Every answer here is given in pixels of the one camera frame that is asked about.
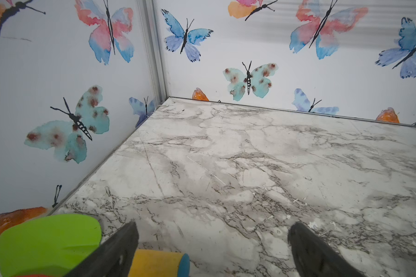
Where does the green spatula yellow handle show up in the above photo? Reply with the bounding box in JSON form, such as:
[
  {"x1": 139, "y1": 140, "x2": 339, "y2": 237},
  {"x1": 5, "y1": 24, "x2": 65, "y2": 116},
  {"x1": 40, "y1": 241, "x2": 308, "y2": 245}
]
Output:
[{"x1": 0, "y1": 214, "x2": 190, "y2": 277}]

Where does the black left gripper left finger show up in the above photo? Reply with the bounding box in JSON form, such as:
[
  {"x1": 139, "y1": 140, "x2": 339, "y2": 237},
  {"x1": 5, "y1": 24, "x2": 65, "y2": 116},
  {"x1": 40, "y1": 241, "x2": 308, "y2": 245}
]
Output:
[{"x1": 65, "y1": 221, "x2": 139, "y2": 277}]

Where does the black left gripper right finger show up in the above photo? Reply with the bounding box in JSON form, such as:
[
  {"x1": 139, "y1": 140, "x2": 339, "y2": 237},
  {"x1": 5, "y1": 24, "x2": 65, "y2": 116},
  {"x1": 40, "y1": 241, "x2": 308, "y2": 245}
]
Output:
[{"x1": 288, "y1": 222, "x2": 364, "y2": 277}]

